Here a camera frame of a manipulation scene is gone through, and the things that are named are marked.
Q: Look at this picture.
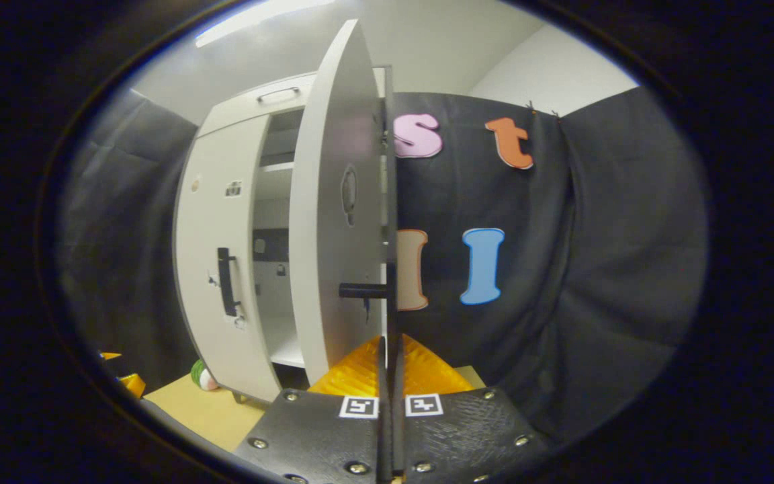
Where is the white cabinet door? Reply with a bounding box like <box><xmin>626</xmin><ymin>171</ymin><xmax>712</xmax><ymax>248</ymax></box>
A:
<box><xmin>173</xmin><ymin>113</ymin><xmax>282</xmax><ymax>404</ymax></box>
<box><xmin>290</xmin><ymin>19</ymin><xmax>401</xmax><ymax>387</ymax></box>

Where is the green white roll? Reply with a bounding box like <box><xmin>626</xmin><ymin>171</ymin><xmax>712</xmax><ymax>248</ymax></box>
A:
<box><xmin>191</xmin><ymin>360</ymin><xmax>220</xmax><ymax>392</ymax></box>

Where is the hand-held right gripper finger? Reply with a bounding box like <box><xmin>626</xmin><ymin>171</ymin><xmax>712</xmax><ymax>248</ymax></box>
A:
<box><xmin>392</xmin><ymin>333</ymin><xmax>553</xmax><ymax>484</ymax></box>
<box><xmin>232</xmin><ymin>335</ymin><xmax>394</xmax><ymax>484</ymax></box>

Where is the white double-door shoe cabinet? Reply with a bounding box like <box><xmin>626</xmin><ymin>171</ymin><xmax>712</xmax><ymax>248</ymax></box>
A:
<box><xmin>172</xmin><ymin>64</ymin><xmax>401</xmax><ymax>407</ymax></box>

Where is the white cabinet drawer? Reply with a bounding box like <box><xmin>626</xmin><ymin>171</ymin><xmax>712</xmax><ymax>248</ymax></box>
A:
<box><xmin>196</xmin><ymin>73</ymin><xmax>320</xmax><ymax>138</ymax></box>

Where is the black backdrop cloth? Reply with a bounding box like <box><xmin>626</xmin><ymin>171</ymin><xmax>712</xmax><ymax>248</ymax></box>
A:
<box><xmin>58</xmin><ymin>87</ymin><xmax>710</xmax><ymax>444</ymax></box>

